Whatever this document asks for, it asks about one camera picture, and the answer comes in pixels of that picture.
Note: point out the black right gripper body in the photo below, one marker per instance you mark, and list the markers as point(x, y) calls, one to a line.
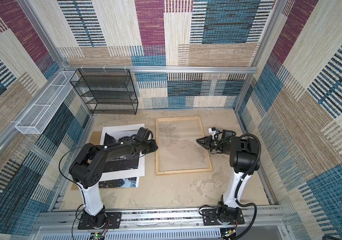
point(211, 143)

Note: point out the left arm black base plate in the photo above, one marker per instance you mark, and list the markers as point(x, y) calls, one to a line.
point(112, 219)

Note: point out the black wire mesh shelf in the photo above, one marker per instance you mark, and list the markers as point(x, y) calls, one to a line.
point(106, 91)

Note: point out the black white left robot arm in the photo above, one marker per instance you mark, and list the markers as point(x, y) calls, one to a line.
point(91, 197)

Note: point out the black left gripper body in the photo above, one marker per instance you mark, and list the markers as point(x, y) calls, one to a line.
point(149, 147)

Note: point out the aluminium front rail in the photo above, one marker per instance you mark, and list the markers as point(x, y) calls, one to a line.
point(138, 224)

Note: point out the light wooden picture frame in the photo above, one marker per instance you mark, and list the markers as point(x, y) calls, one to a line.
point(183, 171)

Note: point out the white wire mesh basket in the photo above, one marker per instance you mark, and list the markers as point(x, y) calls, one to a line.
point(36, 119)

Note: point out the black white landscape photo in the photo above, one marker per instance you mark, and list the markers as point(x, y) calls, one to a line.
point(124, 167)

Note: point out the clear acrylic sheet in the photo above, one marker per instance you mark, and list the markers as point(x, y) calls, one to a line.
point(180, 144)

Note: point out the colour landscape photo underneath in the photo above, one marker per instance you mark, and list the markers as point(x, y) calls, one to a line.
point(120, 183)

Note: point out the brown hardboard backing panel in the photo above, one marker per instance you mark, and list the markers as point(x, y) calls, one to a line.
point(94, 136)

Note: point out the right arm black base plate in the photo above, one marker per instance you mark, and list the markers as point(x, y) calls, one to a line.
point(212, 218)

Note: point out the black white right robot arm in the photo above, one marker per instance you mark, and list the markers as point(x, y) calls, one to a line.
point(244, 158)

